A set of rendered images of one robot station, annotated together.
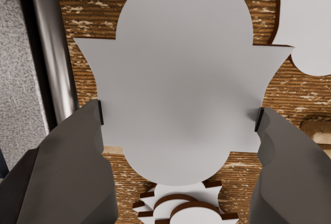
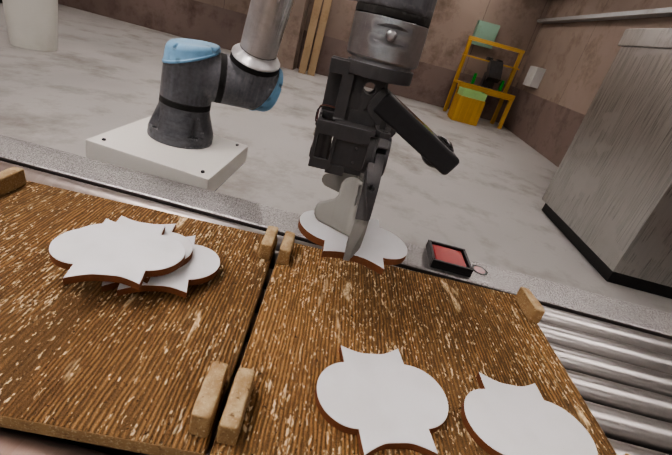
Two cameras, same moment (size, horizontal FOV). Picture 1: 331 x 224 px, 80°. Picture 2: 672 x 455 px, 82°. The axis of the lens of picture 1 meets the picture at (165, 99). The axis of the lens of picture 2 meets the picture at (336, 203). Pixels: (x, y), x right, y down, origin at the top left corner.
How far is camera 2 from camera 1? 0.46 m
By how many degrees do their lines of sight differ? 70
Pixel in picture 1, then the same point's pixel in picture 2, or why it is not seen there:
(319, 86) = (297, 401)
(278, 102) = (282, 363)
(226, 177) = (176, 311)
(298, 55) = (338, 367)
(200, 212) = (172, 257)
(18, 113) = (289, 222)
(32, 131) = (272, 221)
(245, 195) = (126, 326)
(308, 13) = (374, 371)
